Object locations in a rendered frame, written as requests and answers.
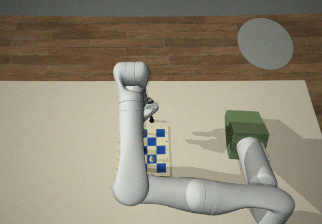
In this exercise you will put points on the blue and cream chessboard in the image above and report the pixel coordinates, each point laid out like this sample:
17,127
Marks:
156,143

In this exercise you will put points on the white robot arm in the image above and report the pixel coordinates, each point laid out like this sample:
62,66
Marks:
132,185

